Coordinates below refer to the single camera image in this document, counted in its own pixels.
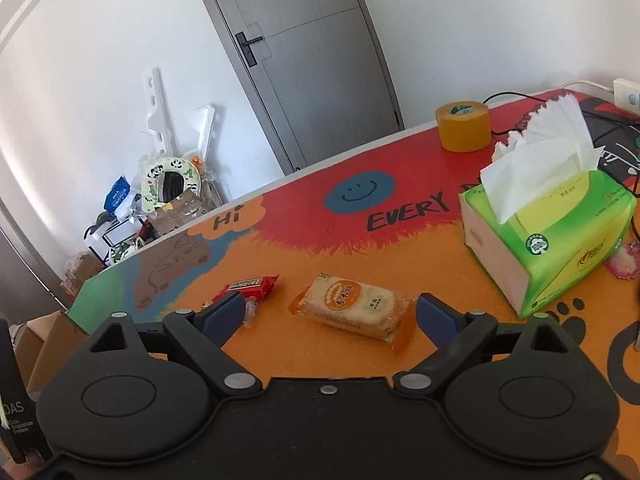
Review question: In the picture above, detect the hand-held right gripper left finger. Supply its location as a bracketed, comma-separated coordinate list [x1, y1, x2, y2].
[87, 291, 264, 397]

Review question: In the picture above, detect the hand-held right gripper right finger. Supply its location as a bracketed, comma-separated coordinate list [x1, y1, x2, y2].
[392, 291, 573, 394]

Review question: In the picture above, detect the red snack packet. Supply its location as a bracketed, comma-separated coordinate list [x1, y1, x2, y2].
[202, 274, 280, 328]

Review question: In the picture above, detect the orange rice cracker packet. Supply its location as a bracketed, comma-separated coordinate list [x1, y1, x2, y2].
[291, 272, 417, 356]

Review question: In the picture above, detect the large cardboard box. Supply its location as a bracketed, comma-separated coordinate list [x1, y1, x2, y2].
[15, 310, 91, 396]

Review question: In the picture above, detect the taped brown cardboard box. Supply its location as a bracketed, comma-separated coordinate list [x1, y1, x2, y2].
[147, 192, 211, 238]

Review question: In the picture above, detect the grey cabinet panel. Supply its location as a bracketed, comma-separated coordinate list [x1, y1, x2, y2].
[0, 197, 76, 321]

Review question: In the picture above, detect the small cardboard box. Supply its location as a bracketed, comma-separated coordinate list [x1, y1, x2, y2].
[62, 254, 106, 297]

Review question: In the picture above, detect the panda print toilet seat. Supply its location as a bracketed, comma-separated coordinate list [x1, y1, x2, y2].
[140, 156, 203, 213]

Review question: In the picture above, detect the black metal rack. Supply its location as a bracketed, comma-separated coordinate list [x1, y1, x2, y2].
[82, 210, 146, 266]

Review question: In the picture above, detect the green tissue box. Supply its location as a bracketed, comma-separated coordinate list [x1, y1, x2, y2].
[459, 95, 638, 321]

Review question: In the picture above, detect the blue plastic bag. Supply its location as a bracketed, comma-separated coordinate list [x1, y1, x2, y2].
[104, 176, 132, 211]

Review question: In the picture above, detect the short white foam piece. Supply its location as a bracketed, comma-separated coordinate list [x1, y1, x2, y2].
[187, 105, 217, 161]

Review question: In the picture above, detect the yellow tape roll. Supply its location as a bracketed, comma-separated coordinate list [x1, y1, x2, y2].
[434, 101, 493, 153]

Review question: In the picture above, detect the key bunch with pink charm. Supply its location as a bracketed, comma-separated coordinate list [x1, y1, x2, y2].
[609, 240, 640, 281]

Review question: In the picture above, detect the tall white foam piece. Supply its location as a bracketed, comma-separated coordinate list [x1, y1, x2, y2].
[141, 67, 176, 158]

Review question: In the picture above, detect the grey door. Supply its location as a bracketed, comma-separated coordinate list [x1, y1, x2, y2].
[185, 0, 405, 176]

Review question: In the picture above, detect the white power strip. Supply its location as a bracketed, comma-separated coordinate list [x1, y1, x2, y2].
[612, 77, 640, 111]

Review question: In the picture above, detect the black door handle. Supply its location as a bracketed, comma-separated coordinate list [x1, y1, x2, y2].
[235, 31, 264, 67]

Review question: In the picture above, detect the white power strip cable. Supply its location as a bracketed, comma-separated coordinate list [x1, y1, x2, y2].
[560, 79, 616, 93]

